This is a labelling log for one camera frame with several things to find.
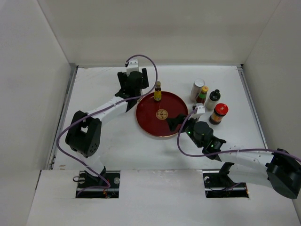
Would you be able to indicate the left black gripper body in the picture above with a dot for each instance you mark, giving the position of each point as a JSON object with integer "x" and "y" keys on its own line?
{"x": 123, "y": 79}

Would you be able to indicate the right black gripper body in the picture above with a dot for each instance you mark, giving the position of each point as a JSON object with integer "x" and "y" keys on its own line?
{"x": 188, "y": 127}

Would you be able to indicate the small yellow label sauce bottle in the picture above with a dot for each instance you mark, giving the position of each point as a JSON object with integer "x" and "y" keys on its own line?
{"x": 157, "y": 91}

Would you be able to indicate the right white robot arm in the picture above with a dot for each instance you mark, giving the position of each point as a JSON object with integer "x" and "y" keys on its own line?
{"x": 276, "y": 169}

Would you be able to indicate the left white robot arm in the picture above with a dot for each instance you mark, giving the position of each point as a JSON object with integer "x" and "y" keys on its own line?
{"x": 84, "y": 138}

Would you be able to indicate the red round tray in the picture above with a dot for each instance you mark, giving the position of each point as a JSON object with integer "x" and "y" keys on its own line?
{"x": 152, "y": 115}

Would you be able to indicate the white bottle black cap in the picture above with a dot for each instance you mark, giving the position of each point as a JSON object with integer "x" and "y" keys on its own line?
{"x": 213, "y": 100}

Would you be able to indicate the yellow cap chili sauce bottle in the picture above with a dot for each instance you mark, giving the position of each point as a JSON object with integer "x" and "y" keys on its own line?
{"x": 201, "y": 98}

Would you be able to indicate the red lid sauce jar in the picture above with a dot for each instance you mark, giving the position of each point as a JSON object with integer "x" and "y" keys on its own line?
{"x": 219, "y": 112}

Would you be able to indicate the silver lid tall canister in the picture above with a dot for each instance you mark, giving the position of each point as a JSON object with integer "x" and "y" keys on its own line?
{"x": 196, "y": 89}

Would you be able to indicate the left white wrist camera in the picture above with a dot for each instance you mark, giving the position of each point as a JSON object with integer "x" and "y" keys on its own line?
{"x": 132, "y": 66}

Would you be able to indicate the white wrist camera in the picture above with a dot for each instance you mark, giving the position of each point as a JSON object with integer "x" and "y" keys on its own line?
{"x": 132, "y": 66}
{"x": 198, "y": 110}

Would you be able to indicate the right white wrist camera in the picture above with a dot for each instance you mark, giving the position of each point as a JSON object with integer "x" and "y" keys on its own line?
{"x": 198, "y": 110}

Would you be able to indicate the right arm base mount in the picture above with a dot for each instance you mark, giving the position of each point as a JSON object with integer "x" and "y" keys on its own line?
{"x": 218, "y": 184}

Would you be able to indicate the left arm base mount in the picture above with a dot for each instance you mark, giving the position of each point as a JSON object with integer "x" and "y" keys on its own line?
{"x": 89, "y": 187}

